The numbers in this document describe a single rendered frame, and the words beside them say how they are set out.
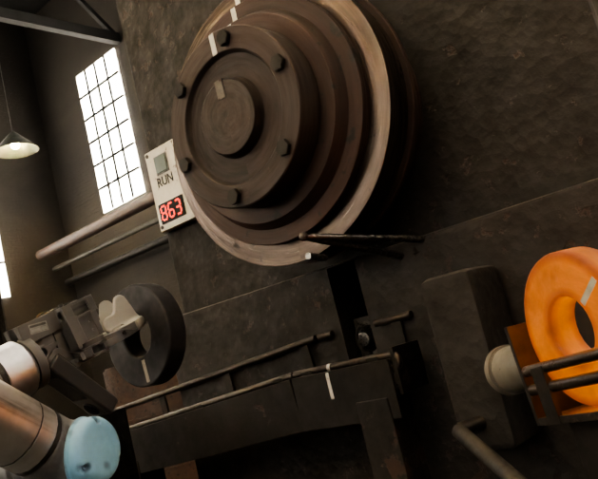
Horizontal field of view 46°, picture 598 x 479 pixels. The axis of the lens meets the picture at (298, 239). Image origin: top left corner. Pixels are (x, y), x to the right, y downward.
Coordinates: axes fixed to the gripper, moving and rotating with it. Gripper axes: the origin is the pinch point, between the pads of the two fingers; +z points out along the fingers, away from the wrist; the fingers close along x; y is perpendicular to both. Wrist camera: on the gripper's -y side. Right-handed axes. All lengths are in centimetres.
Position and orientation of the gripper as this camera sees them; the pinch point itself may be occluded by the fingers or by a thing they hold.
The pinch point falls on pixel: (142, 322)
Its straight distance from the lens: 110.9
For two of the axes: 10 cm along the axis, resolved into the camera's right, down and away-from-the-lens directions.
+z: 5.5, -2.9, 7.8
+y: -4.0, -9.1, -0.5
